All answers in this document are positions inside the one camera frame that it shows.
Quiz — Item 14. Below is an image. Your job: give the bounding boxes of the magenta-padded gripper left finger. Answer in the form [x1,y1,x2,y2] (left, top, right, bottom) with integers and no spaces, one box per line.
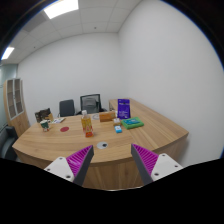
[43,144,95,187]

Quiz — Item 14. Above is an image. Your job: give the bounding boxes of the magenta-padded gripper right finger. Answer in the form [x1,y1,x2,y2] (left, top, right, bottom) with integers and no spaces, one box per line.
[130,143,184,186]

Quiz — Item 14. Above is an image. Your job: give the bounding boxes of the orange-labelled tea bottle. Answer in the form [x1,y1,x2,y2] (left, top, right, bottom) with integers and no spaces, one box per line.
[80,109,95,138]

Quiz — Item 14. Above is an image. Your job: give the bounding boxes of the round grey desk grommet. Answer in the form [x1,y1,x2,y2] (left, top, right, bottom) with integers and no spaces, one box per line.
[96,141,109,150]

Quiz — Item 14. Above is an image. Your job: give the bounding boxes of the flat green box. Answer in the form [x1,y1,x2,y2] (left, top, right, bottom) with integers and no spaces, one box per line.
[120,116,145,130]

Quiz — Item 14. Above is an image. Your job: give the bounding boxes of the white green printed leaflet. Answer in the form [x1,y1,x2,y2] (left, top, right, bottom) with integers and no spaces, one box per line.
[51,117,67,124]

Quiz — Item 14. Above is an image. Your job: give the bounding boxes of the white green red mug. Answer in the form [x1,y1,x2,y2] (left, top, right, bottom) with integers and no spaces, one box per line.
[39,119,51,133]

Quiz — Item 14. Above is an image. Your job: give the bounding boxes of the orange cardboard box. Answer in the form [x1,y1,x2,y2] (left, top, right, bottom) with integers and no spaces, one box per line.
[98,110,117,123]

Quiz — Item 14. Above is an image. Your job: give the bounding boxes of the black padded office chair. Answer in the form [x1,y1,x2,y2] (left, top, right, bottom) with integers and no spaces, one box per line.
[58,99,76,118]

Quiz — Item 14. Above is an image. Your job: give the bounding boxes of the purple standing package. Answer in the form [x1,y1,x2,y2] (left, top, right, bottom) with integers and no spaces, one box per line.
[117,98,132,120]

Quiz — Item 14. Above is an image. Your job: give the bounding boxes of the black carton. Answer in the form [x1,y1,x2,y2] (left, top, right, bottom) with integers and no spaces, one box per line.
[38,107,52,118]

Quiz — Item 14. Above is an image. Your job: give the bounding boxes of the grey mesh-back office chair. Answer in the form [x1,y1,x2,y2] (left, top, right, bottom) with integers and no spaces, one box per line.
[79,93,108,115]

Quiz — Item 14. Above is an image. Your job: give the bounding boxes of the black leather sofa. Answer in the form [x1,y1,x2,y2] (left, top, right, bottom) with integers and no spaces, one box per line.
[0,125,19,161]

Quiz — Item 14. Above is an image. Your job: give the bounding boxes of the wooden glass-door shelf cabinet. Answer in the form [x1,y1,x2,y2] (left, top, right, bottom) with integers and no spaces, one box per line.
[3,78,31,138]

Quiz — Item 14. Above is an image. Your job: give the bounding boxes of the rectangular ceiling light panel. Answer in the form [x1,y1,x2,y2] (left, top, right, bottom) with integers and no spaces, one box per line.
[43,0,80,20]
[0,46,16,61]

